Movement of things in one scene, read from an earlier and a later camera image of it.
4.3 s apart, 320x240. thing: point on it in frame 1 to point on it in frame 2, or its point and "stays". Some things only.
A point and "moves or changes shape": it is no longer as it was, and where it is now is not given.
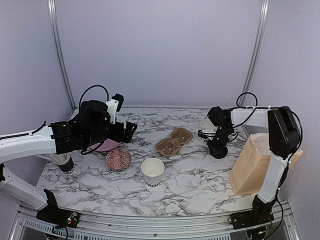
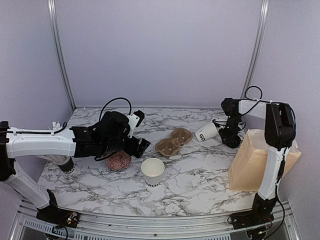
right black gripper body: (222, 140) to (232, 129)
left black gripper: (118, 135) to (132, 150)
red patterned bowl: (118, 159) stays
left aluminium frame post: (60, 54) stays
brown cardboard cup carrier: (169, 146) stays
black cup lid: (219, 152) to (232, 142)
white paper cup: (152, 169) stays
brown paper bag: (250, 165) stays
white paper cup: (209, 128) moves or changes shape
